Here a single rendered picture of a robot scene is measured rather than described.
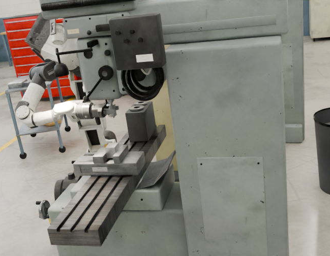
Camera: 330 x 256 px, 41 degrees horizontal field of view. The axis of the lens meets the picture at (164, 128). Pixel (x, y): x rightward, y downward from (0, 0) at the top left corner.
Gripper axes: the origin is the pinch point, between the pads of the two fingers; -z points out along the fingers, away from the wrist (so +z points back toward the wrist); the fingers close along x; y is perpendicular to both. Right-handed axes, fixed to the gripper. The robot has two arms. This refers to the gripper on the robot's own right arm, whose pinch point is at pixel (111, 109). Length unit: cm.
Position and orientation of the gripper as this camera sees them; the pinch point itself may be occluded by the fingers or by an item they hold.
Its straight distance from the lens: 232.9
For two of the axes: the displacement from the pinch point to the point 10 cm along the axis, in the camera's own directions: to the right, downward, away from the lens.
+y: 1.2, 9.3, 3.4
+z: -9.7, 0.4, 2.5
